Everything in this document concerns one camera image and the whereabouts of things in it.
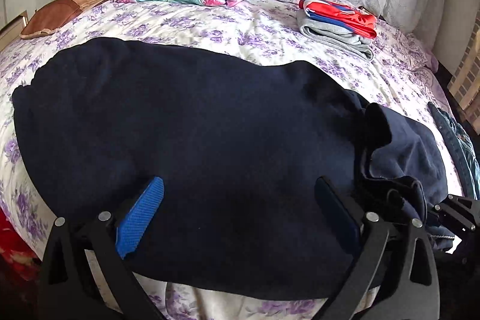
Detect dark navy pants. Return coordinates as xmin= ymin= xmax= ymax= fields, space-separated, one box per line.
xmin=12 ymin=37 xmax=448 ymax=301

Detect purple floral bedspread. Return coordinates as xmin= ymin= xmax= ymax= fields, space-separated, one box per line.
xmin=0 ymin=0 xmax=466 ymax=320

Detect folded red blue garment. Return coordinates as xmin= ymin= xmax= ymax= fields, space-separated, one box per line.
xmin=298 ymin=0 xmax=377 ymax=39

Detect beige checked curtain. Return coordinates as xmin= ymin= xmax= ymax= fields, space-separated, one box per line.
xmin=448 ymin=12 xmax=480 ymax=134

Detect folded grey garment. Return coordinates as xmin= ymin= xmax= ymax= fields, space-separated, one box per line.
xmin=296 ymin=10 xmax=374 ymax=61

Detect brown tan pillow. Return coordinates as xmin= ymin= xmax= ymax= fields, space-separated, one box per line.
xmin=19 ymin=0 xmax=109 ymax=40

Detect blue denim jeans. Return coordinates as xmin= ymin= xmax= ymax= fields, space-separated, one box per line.
xmin=427 ymin=102 xmax=480 ymax=201

